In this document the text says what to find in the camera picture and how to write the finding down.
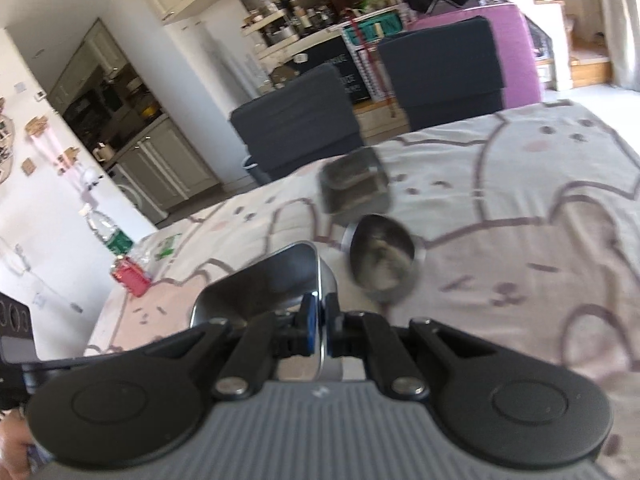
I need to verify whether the grey kitchen cabinet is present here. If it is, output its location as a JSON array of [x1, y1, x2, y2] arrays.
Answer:
[[106, 115, 221, 226]]

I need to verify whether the round steel bowl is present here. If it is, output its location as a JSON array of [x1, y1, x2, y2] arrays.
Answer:
[[345, 214, 427, 304]]

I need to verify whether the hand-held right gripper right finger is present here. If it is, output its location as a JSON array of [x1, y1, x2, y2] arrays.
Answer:
[[325, 292, 472, 401]]

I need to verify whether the black chalkboard sign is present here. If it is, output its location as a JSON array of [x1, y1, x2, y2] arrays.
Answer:
[[304, 37, 375, 107]]

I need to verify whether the cartoon printed tablecloth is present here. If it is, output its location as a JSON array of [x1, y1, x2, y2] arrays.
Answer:
[[82, 100, 640, 480]]

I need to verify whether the dark grey chair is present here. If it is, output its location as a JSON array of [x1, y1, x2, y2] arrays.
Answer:
[[377, 16, 505, 132], [230, 62, 365, 185]]

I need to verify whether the shiny square steel bowl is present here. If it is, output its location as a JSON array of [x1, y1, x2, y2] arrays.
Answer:
[[189, 241, 344, 382]]

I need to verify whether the dark square steel bowl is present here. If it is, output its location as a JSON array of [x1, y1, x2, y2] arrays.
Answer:
[[319, 147, 395, 229]]

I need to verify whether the wooden clip wall decoration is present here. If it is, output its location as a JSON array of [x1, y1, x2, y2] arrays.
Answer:
[[21, 115, 82, 177]]

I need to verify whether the purple sofa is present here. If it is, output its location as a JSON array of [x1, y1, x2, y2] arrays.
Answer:
[[407, 2, 545, 111]]

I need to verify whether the green label water bottle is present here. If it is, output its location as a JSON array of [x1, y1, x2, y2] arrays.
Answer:
[[80, 204, 135, 257]]

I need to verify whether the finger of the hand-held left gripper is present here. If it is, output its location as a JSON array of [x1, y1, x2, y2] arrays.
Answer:
[[21, 352, 124, 387]]

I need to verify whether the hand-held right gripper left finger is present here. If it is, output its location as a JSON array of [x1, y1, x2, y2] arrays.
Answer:
[[165, 292, 318, 402]]

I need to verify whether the green snack packet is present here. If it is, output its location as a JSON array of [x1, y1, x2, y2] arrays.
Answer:
[[152, 233, 182, 261]]

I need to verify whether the wooden photo board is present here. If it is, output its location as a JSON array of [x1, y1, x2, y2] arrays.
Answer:
[[0, 112, 16, 186]]

